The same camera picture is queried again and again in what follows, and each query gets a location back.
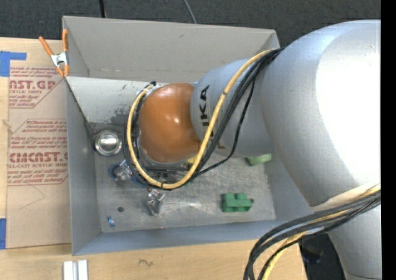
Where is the grey metal bin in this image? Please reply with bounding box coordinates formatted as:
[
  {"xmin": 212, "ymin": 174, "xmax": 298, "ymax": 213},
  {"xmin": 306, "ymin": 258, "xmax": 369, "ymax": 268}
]
[{"xmin": 61, "ymin": 15, "xmax": 314, "ymax": 257}]

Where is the light green block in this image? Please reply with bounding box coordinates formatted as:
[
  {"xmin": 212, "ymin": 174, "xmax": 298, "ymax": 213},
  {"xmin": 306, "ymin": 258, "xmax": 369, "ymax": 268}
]
[{"xmin": 245, "ymin": 153, "xmax": 273, "ymax": 167}]

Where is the brown cardboard board red print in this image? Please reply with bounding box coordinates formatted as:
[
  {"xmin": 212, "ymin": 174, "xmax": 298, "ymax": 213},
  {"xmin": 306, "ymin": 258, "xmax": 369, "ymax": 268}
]
[{"xmin": 0, "ymin": 36, "xmax": 73, "ymax": 250}]

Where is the shiny metal cup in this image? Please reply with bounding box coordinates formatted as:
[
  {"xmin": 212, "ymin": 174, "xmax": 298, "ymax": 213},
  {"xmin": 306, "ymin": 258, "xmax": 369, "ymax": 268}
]
[{"xmin": 93, "ymin": 129, "xmax": 123, "ymax": 157}]

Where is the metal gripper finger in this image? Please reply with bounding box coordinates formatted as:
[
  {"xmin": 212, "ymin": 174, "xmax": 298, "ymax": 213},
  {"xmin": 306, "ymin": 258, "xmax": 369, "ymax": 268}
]
[
  {"xmin": 147, "ymin": 188, "xmax": 166, "ymax": 217},
  {"xmin": 114, "ymin": 159, "xmax": 135, "ymax": 182}
]

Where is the dark green toy block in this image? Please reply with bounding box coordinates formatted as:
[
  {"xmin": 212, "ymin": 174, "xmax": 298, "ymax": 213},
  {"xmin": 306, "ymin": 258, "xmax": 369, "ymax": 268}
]
[{"xmin": 220, "ymin": 192, "xmax": 254, "ymax": 213}]

